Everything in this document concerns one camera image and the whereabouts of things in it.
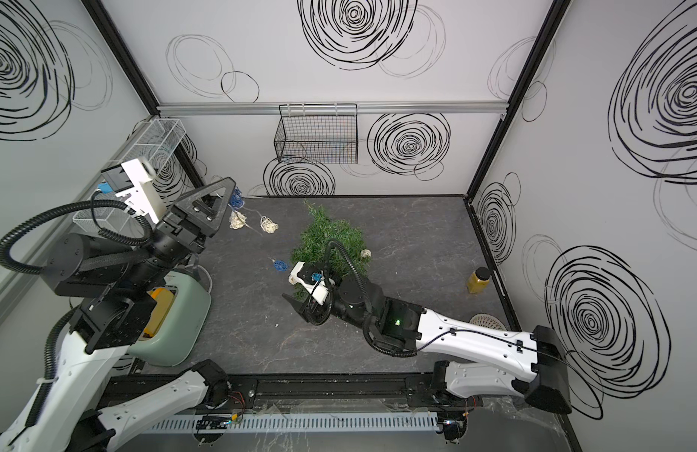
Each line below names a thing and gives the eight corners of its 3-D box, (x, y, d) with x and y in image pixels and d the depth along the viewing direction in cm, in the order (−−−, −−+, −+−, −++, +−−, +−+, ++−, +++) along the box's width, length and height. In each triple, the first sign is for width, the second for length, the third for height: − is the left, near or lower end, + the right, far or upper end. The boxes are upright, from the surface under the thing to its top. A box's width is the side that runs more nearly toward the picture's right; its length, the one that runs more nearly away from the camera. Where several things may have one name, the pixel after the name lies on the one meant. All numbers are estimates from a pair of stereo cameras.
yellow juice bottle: (468, 294, 94) (478, 280, 87) (464, 281, 97) (474, 266, 90) (481, 294, 94) (493, 280, 87) (477, 281, 97) (488, 266, 90)
